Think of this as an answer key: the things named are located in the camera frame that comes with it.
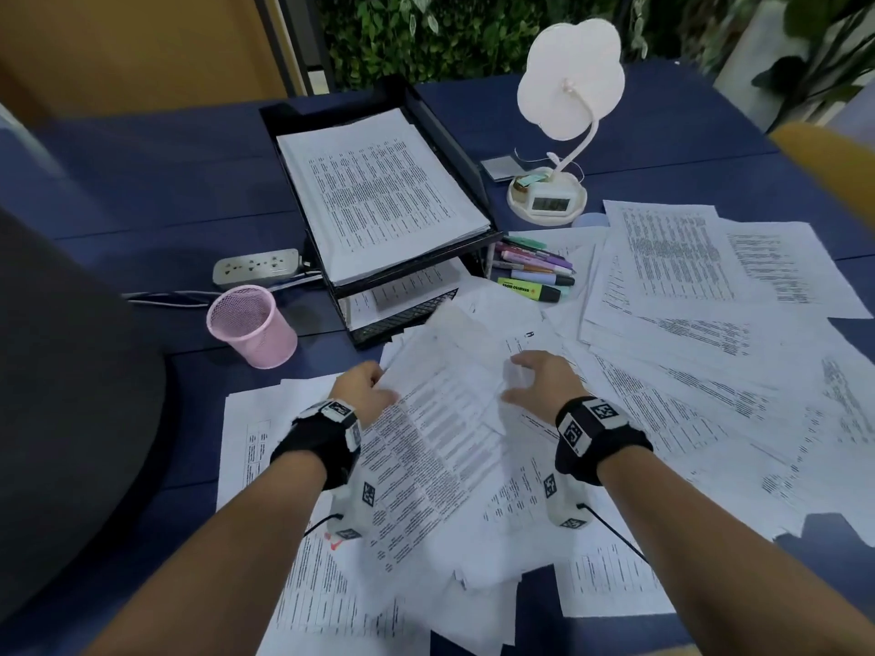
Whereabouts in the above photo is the green plant wall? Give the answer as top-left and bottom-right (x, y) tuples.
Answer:
(314, 0), (719, 89)

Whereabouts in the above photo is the white flower-shaped desk lamp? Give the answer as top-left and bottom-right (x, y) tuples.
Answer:
(507, 18), (627, 226)

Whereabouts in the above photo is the large black chair back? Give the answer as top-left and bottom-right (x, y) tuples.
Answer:
(0, 208), (169, 622)

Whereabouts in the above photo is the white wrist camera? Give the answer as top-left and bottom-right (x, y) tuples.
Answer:
(543, 470), (591, 530)
(330, 477), (381, 540)

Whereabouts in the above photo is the dark metal door frame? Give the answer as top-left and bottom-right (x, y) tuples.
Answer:
(252, 0), (336, 97)

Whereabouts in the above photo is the black left wristband with markers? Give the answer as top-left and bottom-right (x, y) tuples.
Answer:
(270, 399), (364, 491)

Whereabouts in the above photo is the black wristband with markers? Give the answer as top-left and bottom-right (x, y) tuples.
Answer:
(553, 395), (655, 487)
(270, 399), (364, 491)

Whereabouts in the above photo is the black mesh tiered tray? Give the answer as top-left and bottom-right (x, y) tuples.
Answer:
(258, 74), (505, 351)

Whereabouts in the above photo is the power strip cable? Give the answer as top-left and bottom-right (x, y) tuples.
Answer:
(121, 269), (323, 308)

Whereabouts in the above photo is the bunch of coloured markers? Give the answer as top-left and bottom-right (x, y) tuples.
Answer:
(489, 235), (577, 305)

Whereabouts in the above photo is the printed paper sheet bundle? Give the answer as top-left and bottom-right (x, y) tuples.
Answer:
(321, 218), (495, 289)
(275, 107), (492, 288)
(376, 300), (548, 472)

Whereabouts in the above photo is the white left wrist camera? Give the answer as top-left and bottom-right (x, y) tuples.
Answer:
(330, 477), (381, 540)

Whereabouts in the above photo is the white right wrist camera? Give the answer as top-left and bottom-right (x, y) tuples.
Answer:
(543, 470), (591, 530)

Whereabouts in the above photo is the black right camera cable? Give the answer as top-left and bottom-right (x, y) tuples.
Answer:
(577, 503), (651, 565)

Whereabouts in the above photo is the pink mesh cup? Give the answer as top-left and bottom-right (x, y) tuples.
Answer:
(206, 284), (299, 370)

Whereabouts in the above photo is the person's right hand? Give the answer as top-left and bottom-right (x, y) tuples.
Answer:
(502, 350), (591, 428)

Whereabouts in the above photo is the dark green potted plant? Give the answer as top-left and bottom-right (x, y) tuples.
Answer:
(751, 0), (875, 130)

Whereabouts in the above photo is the person's left hand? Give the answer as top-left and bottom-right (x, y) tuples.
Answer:
(327, 361), (401, 431)

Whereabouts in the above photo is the person's left forearm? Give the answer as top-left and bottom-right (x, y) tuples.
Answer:
(81, 454), (329, 656)

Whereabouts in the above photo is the pile of printed papers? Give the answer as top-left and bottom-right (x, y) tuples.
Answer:
(215, 200), (875, 656)

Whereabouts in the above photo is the white power strip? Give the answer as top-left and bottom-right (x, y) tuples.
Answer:
(212, 249), (302, 292)

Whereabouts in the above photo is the white column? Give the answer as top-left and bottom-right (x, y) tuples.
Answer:
(710, 0), (875, 130)

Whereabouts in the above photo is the black right wristband with markers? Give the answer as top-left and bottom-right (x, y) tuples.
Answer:
(553, 395), (655, 487)

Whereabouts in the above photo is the person's right forearm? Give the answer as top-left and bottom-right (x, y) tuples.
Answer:
(598, 446), (875, 656)

